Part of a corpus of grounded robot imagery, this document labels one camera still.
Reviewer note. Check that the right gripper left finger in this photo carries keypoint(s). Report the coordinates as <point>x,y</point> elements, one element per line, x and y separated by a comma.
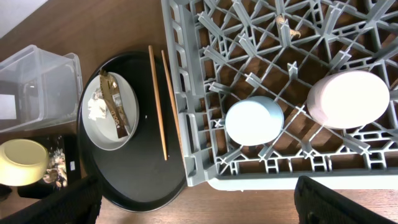
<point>80,202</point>

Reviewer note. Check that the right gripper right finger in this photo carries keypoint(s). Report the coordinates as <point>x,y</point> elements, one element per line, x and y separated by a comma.
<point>316,203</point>

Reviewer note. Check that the food scraps pile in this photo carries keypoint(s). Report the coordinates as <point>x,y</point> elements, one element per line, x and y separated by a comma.
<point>56,171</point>

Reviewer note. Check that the yellow bowl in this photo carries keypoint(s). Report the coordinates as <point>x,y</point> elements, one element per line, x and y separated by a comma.
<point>23,162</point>

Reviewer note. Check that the grey ceramic plate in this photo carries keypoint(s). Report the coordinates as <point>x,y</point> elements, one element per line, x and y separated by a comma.
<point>102,131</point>

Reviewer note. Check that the white tissue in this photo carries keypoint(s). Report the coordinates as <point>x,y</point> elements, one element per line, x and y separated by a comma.
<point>97,106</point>

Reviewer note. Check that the blue plastic cup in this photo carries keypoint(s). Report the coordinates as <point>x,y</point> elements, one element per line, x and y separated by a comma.
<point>254,121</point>

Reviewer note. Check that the pink plastic cup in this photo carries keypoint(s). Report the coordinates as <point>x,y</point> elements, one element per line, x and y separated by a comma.
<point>348,99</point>

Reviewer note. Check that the brown snack wrapper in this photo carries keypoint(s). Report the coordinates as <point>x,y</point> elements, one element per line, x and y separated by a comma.
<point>112,97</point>

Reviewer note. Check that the wooden chopstick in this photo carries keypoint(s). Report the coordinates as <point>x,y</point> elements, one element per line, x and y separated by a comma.
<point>157,101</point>
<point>172,99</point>

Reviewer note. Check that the clear plastic waste bin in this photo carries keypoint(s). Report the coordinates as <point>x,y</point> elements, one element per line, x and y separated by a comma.
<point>39,89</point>

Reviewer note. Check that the grey plastic dishwasher rack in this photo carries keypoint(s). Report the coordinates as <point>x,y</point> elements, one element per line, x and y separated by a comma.
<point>222,52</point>

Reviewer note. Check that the black rectangular tray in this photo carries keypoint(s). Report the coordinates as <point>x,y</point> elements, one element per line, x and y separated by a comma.
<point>68,143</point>

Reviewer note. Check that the black round serving tray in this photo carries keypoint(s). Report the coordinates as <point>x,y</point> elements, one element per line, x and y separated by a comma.
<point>137,177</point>

